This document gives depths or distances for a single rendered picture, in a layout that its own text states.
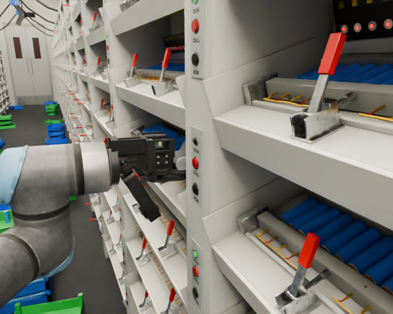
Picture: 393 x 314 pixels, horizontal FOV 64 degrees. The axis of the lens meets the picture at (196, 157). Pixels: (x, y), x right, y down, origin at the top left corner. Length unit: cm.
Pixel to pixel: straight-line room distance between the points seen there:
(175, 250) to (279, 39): 55
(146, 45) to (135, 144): 60
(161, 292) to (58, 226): 50
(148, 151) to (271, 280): 29
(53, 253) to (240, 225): 31
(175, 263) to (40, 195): 37
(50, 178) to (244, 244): 31
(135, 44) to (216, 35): 70
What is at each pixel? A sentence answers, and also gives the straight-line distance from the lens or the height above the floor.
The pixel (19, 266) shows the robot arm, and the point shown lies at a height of 88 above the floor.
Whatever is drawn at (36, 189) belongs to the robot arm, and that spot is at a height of 98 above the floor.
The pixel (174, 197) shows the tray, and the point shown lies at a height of 90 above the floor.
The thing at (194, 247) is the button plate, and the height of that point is 87.
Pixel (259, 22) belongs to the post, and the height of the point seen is 122.
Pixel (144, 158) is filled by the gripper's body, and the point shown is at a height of 100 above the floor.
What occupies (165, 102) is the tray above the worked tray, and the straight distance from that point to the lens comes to 60.
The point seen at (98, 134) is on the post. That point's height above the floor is 79.
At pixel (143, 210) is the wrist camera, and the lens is 61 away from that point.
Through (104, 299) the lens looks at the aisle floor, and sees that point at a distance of 184.
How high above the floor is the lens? 116
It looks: 17 degrees down
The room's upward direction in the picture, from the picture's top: straight up
